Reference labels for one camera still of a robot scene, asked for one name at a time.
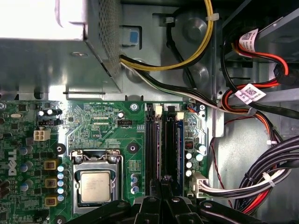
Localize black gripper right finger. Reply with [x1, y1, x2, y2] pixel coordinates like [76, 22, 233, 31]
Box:
[163, 175, 267, 224]

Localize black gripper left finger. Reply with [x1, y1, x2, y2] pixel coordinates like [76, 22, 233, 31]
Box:
[67, 178, 163, 224]

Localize black RAM slot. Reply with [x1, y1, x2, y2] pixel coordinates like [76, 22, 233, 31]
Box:
[166, 105, 178, 178]
[145, 104, 156, 198]

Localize metal socket cover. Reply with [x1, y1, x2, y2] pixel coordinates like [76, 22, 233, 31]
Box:
[72, 161, 123, 215]

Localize silver CPU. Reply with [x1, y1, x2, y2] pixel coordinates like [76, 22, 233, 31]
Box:
[78, 171, 112, 203]

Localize black open PC case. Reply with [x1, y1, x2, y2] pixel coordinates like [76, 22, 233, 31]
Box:
[0, 0, 299, 224]

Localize green motherboard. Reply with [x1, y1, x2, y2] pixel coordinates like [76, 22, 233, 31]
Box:
[0, 99, 209, 224]

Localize grey power supply unit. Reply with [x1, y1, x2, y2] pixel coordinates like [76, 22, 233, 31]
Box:
[0, 0, 123, 94]

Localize metal drive cage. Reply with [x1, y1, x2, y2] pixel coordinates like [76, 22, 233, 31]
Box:
[221, 0, 299, 105]

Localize white board connector wires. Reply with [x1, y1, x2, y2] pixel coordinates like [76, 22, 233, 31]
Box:
[191, 171, 294, 200]

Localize black cable bundle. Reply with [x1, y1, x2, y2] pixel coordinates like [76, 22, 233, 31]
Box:
[233, 134, 299, 217]

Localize white grey supply wires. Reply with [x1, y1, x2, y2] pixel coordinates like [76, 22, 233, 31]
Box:
[120, 59, 254, 115]

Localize white coded cable label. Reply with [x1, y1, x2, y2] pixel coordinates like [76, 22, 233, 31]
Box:
[234, 83, 267, 105]
[238, 28, 259, 54]

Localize yellow power wire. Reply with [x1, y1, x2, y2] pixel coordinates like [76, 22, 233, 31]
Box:
[119, 0, 214, 72]

